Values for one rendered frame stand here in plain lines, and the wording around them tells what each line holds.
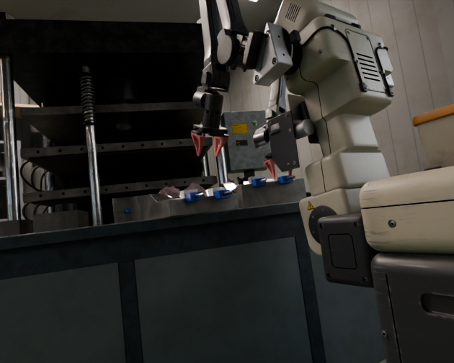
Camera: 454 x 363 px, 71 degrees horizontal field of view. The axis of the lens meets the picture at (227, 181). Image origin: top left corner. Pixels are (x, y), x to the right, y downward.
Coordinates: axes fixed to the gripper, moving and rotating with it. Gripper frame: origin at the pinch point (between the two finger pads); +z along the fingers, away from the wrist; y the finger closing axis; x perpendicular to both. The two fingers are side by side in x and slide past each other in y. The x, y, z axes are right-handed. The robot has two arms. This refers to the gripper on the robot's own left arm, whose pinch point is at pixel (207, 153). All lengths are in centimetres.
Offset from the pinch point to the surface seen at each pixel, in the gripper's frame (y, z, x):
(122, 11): -68, -98, -371
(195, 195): 6.5, 12.3, 6.8
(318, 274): -39, 40, 26
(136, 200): 12.3, 28.7, -33.1
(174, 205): 12.3, 16.3, 4.2
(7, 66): 56, -17, -131
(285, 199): -31.7, 15.5, 8.8
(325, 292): -41, 46, 30
